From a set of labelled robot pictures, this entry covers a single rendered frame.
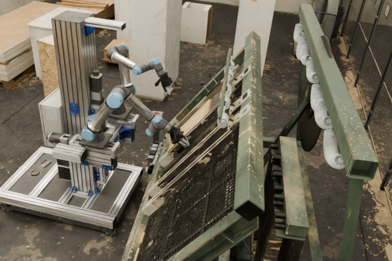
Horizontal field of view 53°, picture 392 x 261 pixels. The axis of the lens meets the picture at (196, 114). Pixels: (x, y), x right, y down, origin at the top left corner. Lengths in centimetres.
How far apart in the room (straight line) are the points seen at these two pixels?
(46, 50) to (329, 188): 376
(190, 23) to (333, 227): 531
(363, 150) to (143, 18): 444
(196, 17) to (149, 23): 274
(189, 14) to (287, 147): 630
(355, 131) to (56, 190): 326
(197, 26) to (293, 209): 677
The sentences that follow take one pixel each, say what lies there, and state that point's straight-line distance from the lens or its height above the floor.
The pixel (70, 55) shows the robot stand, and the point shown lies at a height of 174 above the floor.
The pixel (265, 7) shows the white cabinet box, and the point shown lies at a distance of 684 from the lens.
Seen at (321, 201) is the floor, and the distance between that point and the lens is 481.
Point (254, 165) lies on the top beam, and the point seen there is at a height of 190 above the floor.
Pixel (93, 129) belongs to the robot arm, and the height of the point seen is 127.
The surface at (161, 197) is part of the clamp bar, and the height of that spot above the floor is 109.
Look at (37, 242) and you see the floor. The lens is 420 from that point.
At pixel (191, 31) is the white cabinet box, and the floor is 24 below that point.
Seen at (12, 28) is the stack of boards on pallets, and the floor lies 64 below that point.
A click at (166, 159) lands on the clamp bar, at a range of 340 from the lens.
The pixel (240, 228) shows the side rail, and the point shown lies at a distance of 197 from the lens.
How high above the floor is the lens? 309
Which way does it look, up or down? 32 degrees down
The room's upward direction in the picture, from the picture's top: 5 degrees clockwise
